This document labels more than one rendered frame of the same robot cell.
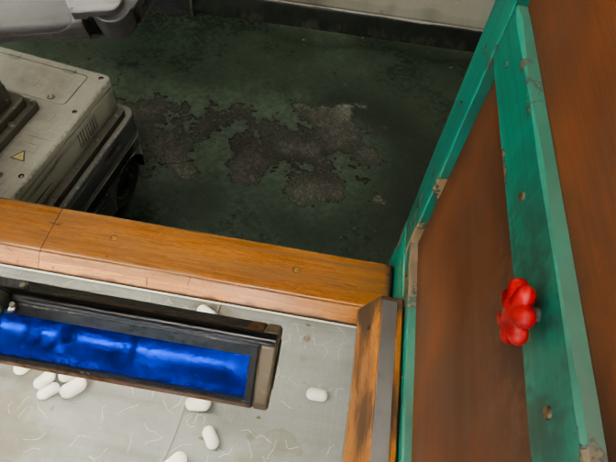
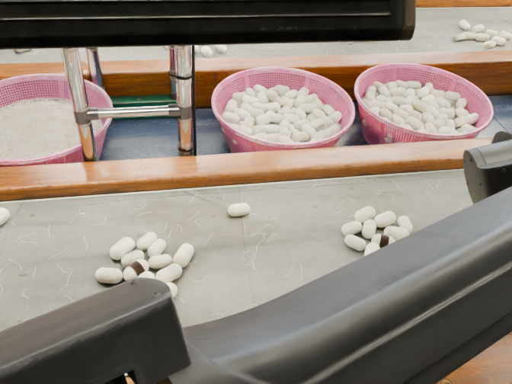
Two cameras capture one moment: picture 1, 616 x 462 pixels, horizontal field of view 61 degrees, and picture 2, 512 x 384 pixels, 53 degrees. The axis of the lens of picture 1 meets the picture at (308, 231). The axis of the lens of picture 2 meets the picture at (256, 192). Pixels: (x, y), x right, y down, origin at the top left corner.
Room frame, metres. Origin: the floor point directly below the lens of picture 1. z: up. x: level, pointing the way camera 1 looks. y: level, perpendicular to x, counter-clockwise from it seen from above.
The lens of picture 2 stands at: (0.70, 0.35, 1.27)
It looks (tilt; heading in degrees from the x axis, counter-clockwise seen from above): 42 degrees down; 165
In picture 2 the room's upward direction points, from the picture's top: 5 degrees clockwise
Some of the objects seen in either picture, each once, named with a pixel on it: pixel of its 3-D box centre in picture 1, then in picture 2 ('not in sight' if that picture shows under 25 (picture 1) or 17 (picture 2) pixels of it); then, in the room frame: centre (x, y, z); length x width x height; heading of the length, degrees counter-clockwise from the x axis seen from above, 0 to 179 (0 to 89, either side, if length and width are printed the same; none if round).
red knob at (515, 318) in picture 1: (521, 313); not in sight; (0.17, -0.14, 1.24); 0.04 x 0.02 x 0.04; 179
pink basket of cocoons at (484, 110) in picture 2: not in sight; (416, 116); (-0.08, 0.88, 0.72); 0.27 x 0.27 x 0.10
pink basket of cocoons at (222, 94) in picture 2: not in sight; (280, 123); (-0.08, 0.60, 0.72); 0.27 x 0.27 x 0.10
